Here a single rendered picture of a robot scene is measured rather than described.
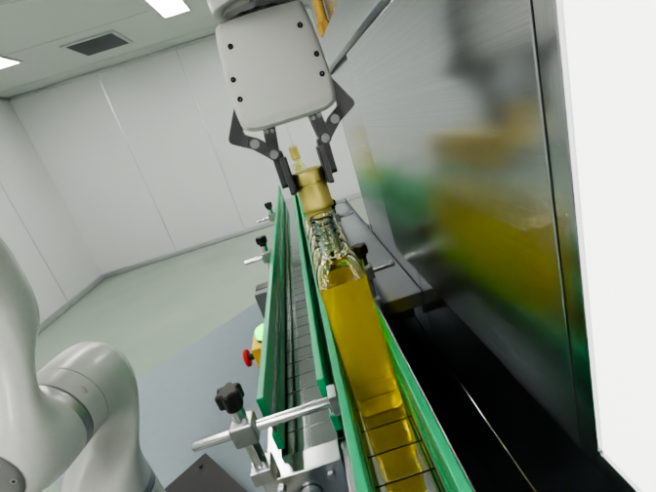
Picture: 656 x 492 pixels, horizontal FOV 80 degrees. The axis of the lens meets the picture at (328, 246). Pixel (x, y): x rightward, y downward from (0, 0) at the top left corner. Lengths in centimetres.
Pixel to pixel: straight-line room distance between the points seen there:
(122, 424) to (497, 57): 68
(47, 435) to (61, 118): 660
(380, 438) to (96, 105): 662
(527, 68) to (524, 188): 7
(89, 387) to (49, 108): 661
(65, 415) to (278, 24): 53
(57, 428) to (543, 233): 58
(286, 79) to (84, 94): 658
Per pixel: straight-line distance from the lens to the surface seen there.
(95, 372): 69
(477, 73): 29
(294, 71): 40
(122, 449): 73
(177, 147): 653
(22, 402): 61
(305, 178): 41
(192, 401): 131
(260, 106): 40
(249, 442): 47
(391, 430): 52
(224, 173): 642
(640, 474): 31
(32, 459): 62
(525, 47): 24
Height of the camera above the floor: 141
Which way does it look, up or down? 18 degrees down
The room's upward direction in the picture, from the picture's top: 18 degrees counter-clockwise
